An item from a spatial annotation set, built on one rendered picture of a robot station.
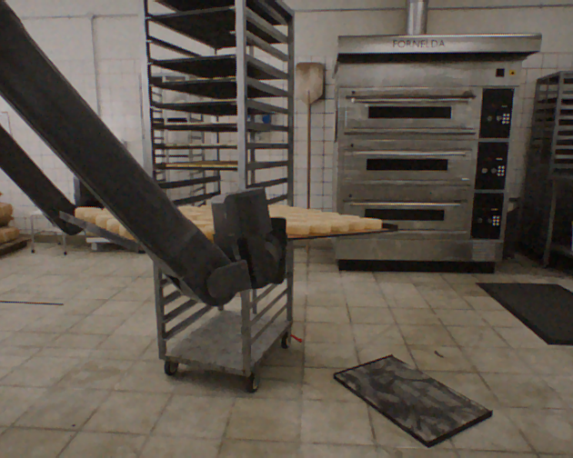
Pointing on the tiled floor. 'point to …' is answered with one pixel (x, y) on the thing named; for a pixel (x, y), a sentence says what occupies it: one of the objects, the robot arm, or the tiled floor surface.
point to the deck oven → (426, 147)
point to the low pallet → (3, 248)
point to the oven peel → (309, 83)
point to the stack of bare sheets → (412, 399)
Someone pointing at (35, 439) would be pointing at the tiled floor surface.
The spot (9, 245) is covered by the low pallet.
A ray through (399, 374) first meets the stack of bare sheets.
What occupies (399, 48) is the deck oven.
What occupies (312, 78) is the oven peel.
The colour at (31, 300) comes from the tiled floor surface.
